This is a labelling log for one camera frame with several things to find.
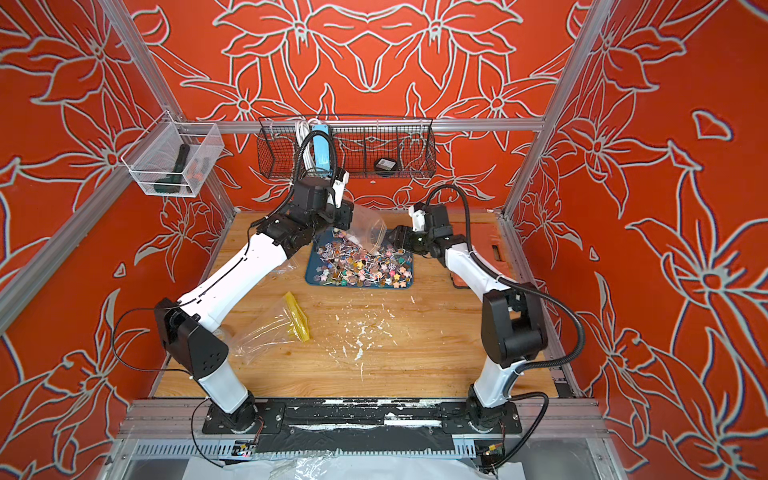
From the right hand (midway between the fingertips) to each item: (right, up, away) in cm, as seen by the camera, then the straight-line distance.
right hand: (396, 233), depth 88 cm
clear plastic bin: (-70, +24, +3) cm, 74 cm away
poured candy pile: (-18, -9, +11) cm, 23 cm away
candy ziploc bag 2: (-9, +2, +8) cm, 12 cm away
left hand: (-13, +9, -11) cm, 19 cm away
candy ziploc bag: (-33, -26, -5) cm, 42 cm away
